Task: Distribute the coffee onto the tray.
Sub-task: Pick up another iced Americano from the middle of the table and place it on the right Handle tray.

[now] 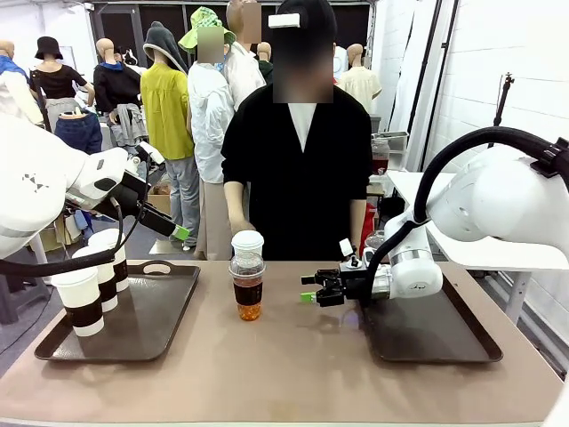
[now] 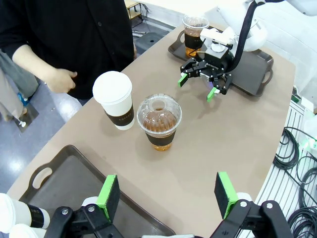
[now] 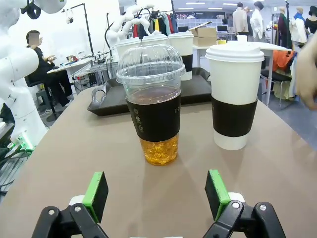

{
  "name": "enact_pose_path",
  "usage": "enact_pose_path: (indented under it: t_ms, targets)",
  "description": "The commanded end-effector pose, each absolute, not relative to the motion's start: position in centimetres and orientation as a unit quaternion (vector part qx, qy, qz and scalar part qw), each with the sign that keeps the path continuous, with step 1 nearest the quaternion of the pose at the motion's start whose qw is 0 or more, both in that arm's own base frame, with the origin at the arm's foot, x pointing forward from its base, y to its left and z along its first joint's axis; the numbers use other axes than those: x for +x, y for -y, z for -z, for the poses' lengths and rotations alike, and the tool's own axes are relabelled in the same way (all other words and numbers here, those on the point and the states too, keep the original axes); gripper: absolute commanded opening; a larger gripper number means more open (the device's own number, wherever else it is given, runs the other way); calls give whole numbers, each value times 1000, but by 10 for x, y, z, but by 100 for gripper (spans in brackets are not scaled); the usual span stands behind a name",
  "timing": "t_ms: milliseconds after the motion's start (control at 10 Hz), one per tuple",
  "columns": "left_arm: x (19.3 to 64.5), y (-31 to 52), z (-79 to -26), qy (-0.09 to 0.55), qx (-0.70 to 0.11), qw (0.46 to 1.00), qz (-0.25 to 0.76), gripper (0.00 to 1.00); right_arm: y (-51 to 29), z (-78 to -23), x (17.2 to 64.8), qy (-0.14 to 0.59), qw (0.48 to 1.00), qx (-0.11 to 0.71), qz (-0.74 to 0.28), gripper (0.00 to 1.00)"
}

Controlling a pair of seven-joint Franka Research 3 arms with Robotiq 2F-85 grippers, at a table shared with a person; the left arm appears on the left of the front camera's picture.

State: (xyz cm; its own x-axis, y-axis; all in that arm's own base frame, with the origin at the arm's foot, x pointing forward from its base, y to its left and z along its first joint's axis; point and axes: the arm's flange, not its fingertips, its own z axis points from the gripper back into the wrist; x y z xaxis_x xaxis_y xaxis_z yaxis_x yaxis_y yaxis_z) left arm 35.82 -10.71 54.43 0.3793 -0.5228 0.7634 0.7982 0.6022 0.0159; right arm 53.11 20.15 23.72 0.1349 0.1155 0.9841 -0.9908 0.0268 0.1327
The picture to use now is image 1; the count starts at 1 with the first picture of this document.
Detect black tripod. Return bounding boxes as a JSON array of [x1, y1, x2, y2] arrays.
[[486, 72, 517, 149]]

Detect glass jar red contents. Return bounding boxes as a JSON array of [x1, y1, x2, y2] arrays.
[[372, 138, 391, 176]]

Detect red bag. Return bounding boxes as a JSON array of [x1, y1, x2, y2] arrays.
[[359, 202, 379, 257]]

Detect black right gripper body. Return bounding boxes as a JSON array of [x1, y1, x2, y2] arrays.
[[333, 262, 372, 306]]

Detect mannequin blue vest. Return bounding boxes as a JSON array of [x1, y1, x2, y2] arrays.
[[0, 39, 44, 125]]

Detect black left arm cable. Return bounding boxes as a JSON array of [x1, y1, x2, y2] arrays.
[[0, 195, 150, 277]]

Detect person in black sweater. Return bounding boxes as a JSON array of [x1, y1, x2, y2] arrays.
[[220, 0, 373, 262]]

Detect person's right forearm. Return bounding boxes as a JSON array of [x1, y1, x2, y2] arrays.
[[223, 181, 250, 223]]

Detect white shelf cart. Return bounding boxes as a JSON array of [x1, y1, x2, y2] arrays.
[[371, 130, 410, 173]]

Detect mannequin black bucket hat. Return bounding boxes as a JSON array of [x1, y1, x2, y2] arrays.
[[28, 36, 97, 134]]

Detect cardboard box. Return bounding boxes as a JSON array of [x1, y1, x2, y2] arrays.
[[148, 181, 172, 215]]

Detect black right arm hose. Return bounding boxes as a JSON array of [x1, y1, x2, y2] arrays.
[[360, 126, 569, 308]]

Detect tall mannequin white shirt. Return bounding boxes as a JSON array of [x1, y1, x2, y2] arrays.
[[224, 0, 268, 112]]

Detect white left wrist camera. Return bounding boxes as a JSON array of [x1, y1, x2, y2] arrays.
[[135, 141, 166, 166]]

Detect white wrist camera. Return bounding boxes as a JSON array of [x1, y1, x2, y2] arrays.
[[338, 238, 361, 268], [135, 141, 166, 166]]

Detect blue jeans half mannequin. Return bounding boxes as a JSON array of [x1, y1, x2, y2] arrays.
[[53, 110, 104, 156]]

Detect mannequin black jacket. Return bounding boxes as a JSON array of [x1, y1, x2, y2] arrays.
[[92, 37, 148, 148]]

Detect person's right hand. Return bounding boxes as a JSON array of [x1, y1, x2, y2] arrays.
[[228, 215, 253, 244]]

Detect person's left forearm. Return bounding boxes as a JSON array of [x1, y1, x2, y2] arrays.
[[349, 199, 368, 250]]

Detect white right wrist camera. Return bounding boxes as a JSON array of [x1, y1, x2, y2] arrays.
[[338, 238, 361, 268]]

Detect white paper cup brown sleeve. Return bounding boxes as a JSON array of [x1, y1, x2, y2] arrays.
[[71, 246, 119, 313], [87, 229, 130, 294], [230, 230, 265, 262], [51, 266, 106, 338]]

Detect mannequin cream blouse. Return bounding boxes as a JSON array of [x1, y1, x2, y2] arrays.
[[336, 43, 383, 115]]

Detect mannequin yellow shirt grey hood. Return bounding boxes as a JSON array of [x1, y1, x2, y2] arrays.
[[140, 20, 201, 250]]

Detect white head-mounted device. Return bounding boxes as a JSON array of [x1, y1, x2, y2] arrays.
[[268, 12, 301, 30]]

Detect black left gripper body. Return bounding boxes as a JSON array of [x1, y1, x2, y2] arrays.
[[100, 172, 150, 220]]

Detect dark brown serving tray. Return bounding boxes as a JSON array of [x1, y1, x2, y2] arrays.
[[34, 259, 202, 364], [362, 266, 504, 365]]

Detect mannequin dark green top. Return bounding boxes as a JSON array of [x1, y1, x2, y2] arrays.
[[256, 42, 275, 85]]

